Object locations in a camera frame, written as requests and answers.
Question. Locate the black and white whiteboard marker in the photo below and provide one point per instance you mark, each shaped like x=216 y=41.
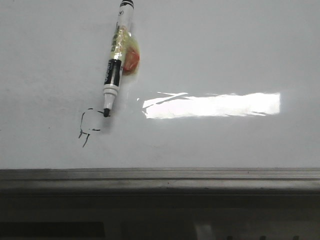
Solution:
x=118 y=52

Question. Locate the white whiteboard with metal frame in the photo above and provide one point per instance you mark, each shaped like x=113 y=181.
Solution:
x=226 y=98

